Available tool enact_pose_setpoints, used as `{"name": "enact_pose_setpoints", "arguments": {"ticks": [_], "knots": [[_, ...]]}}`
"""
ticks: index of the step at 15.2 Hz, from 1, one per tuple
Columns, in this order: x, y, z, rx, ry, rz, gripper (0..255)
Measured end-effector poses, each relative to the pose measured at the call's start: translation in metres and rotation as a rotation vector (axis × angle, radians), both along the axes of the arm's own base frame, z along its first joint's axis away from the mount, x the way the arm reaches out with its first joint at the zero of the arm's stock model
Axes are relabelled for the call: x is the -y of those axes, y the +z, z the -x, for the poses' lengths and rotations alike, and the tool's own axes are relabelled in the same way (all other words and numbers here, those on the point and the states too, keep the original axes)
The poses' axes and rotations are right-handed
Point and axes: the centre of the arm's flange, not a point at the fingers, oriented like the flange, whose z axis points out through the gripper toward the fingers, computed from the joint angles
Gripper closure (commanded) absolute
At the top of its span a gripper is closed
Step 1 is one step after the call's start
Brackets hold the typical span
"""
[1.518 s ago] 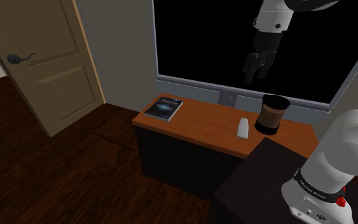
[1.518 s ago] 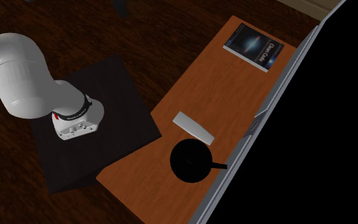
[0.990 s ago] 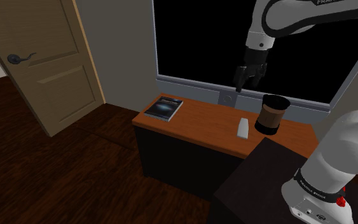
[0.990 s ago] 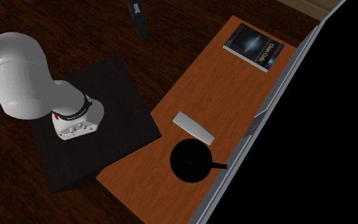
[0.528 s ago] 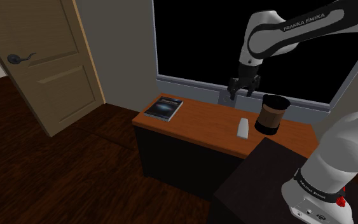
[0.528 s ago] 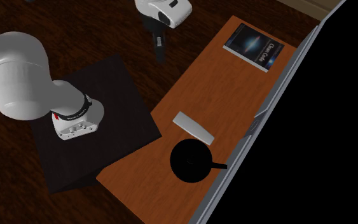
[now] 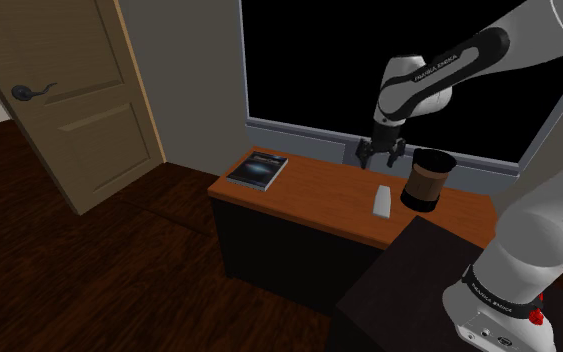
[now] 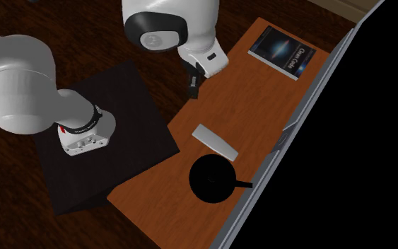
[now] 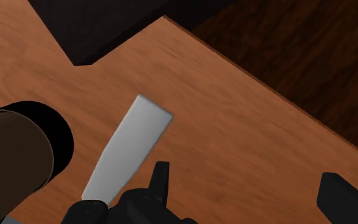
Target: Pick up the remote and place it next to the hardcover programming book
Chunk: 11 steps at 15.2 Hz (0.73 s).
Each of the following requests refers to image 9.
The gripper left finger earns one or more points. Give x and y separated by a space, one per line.
141 208

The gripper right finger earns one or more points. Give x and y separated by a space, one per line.
343 201

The grey flat metal blade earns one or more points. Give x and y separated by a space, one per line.
129 149

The brown wooden table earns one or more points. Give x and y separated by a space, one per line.
228 139

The brown cylindrical container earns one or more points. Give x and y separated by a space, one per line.
14 155

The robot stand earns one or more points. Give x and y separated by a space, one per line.
98 28

